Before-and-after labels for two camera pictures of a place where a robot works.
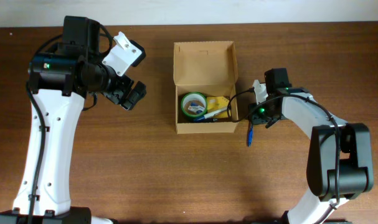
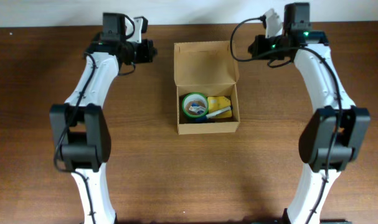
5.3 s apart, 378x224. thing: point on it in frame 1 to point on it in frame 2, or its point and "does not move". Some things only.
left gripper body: x=122 y=90 to x=149 y=50
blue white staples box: x=196 y=107 does not move
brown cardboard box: x=209 y=68 does not move
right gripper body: x=258 y=117 to x=254 y=47
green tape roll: x=193 y=104 does not move
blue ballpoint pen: x=251 y=132 to x=203 y=119
